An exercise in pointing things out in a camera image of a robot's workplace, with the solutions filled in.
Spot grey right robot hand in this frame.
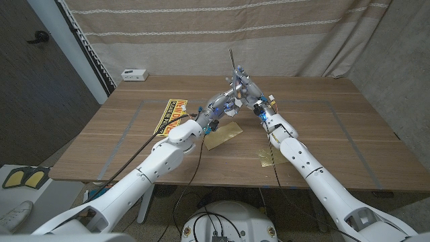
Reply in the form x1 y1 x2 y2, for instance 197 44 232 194
225 65 275 118

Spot black curtain edge strip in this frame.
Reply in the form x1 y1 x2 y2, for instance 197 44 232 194
55 0 118 97

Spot grey orange-handled scissors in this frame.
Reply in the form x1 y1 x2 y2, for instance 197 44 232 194
228 48 243 100

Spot white door frame post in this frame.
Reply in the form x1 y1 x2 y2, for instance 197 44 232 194
26 0 109 105

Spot grey table leg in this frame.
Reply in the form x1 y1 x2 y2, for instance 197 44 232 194
307 191 332 233

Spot black door handle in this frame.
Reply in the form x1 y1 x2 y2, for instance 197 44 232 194
26 30 50 44

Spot yellow black foot pedal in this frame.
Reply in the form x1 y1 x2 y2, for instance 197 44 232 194
24 167 50 189
1 167 27 190

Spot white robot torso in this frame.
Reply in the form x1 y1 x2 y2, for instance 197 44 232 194
180 200 279 242

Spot white power strip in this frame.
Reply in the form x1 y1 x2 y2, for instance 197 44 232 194
121 69 149 82

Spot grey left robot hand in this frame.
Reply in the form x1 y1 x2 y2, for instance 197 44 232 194
196 91 243 132

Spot white tissue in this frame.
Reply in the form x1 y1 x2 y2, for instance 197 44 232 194
225 99 243 118

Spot white sneaker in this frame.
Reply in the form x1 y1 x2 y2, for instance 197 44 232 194
0 200 34 235

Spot white table leg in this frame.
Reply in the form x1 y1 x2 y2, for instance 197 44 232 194
136 196 155 225

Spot yellow new driver sticker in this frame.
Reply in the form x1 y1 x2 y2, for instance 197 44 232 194
153 99 188 137

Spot dark wooden door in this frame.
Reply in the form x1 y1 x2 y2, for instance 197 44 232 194
0 0 101 167

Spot gold foil tape sheet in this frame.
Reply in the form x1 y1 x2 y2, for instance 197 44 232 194
257 147 290 168
203 121 244 151

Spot grey tape outline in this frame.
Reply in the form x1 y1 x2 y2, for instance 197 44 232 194
96 98 384 190

